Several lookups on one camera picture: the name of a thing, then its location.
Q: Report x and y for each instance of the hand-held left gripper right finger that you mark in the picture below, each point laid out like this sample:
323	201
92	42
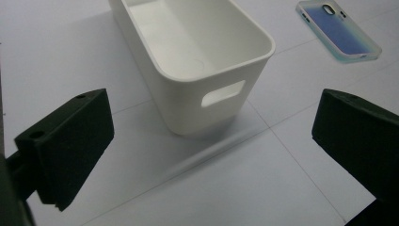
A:
360	141

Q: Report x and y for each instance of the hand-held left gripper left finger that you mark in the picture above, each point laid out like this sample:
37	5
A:
66	147

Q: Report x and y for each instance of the iridescent blue phone case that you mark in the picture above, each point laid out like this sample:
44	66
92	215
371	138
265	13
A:
340	31

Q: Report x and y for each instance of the white plastic storage bin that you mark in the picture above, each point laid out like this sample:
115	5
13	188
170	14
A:
188	47

